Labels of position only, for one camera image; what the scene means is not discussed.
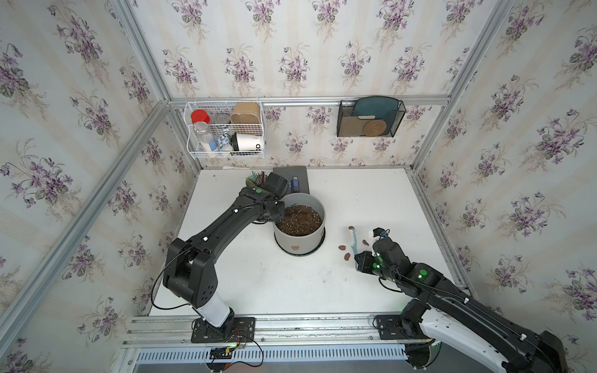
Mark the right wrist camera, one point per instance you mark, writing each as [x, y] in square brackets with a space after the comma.
[380, 233]

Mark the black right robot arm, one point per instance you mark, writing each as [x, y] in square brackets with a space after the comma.
[440, 312]

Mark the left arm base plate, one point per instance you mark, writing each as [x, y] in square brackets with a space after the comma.
[236, 328]

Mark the green pen holder cup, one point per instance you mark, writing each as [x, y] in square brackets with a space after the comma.
[256, 179]

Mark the dark green pot saucer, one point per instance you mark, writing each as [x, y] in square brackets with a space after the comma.
[301, 245]

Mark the black mesh wall organizer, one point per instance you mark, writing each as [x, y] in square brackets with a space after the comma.
[349, 126]

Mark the teal plate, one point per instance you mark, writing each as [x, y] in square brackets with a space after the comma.
[381, 107]

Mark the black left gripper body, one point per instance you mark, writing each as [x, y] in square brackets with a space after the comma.
[279, 214]

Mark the dark grey mat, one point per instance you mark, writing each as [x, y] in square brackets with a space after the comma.
[302, 174]

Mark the round cork coaster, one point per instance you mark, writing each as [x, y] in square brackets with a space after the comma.
[374, 128]

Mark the white black cup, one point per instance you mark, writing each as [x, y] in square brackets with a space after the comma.
[247, 143]

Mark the white ceramic pot with soil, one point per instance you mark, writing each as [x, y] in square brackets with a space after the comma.
[304, 215]

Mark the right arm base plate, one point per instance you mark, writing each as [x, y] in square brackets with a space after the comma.
[391, 327]

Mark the small circuit board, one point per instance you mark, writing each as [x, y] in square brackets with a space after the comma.
[221, 353]

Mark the red lidded jar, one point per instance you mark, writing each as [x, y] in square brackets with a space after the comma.
[200, 116]

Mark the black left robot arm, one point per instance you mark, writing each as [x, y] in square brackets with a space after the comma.
[190, 271]

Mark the clear plastic bottle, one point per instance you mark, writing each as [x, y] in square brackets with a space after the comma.
[205, 137]

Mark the blue black utility knife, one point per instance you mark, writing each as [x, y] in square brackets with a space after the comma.
[295, 187]

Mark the white wire wall basket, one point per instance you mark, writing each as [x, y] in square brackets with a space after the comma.
[220, 110]

